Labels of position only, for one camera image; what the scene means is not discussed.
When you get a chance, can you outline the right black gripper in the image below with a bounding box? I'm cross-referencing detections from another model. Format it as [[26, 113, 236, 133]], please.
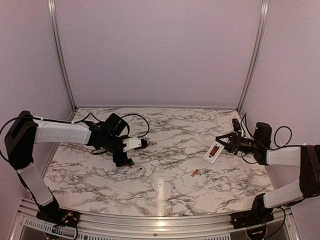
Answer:
[[216, 131, 260, 155]]

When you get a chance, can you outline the white remote control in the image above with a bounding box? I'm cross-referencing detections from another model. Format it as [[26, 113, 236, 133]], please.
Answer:
[[203, 141, 224, 164]]

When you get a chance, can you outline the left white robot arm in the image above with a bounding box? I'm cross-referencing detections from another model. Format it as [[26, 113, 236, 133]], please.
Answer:
[[3, 110, 142, 223]]

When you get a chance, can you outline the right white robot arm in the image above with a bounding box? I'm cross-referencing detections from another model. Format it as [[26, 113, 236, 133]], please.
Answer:
[[207, 119, 320, 224]]

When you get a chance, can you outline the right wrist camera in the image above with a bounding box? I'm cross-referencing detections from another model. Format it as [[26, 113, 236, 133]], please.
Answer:
[[232, 118, 242, 133]]

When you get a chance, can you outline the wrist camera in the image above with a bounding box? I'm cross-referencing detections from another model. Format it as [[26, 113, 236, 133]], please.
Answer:
[[122, 137, 148, 152], [232, 118, 242, 133]]

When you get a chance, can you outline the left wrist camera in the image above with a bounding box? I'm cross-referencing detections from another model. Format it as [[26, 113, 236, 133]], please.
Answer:
[[122, 137, 148, 152]]

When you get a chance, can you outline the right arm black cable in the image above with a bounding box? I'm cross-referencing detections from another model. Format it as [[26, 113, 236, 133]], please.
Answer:
[[239, 112, 293, 165]]

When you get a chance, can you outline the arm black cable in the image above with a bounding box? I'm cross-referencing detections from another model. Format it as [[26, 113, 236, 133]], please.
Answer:
[[0, 112, 151, 165], [239, 112, 293, 165]]

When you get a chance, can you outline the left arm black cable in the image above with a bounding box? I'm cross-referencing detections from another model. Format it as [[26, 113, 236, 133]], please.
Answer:
[[0, 112, 151, 165]]

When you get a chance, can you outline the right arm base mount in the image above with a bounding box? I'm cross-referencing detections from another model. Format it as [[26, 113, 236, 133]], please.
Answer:
[[230, 193, 275, 229]]

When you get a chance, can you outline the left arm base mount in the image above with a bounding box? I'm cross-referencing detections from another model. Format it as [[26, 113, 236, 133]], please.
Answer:
[[36, 206, 80, 228]]

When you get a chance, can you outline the front aluminium rail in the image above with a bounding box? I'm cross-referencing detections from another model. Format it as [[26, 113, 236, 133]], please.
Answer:
[[8, 199, 301, 240]]

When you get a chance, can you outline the right aluminium frame post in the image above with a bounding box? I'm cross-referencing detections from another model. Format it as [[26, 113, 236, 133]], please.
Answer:
[[236, 0, 270, 113]]

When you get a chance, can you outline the aluminium frame post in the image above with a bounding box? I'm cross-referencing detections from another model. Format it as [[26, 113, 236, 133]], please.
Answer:
[[47, 0, 77, 111], [236, 0, 270, 113]]

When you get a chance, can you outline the left aluminium frame post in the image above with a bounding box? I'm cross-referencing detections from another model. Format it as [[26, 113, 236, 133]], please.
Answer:
[[47, 0, 77, 111]]

